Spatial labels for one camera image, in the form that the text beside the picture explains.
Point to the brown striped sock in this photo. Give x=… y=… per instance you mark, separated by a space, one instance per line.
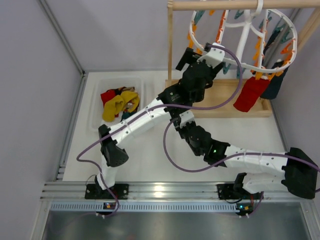
x=123 y=89

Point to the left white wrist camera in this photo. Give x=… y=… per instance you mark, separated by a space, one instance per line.
x=213 y=57

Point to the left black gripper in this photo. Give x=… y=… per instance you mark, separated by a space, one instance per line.
x=188 y=60

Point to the dark navy sock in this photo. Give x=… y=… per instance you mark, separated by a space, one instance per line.
x=275 y=83

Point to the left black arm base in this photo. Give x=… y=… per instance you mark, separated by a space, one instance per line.
x=94 y=192

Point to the red christmas sock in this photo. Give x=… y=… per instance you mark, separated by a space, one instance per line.
x=251 y=91

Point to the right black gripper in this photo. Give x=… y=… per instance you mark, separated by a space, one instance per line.
x=182 y=129

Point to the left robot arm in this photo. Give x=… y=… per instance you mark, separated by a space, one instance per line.
x=172 y=104

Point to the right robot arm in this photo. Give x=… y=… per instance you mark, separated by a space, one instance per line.
x=291 y=171

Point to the white round clip hanger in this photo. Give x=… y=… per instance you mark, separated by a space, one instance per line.
x=247 y=26

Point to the wooden drying rack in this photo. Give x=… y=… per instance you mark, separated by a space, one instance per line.
x=223 y=110

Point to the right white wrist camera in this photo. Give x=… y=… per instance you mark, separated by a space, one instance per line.
x=184 y=118

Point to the white plastic basket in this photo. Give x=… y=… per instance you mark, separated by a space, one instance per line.
x=96 y=106

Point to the aluminium mounting rail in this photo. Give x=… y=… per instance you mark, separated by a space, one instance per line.
x=183 y=197

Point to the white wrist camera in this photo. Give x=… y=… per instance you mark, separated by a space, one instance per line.
x=184 y=118
x=213 y=57

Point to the yellow sock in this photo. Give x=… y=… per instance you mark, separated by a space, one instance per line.
x=131 y=100
x=112 y=108

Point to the red sock in basket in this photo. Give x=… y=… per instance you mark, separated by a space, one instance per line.
x=107 y=96

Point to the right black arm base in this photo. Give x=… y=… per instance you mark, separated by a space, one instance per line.
x=227 y=193

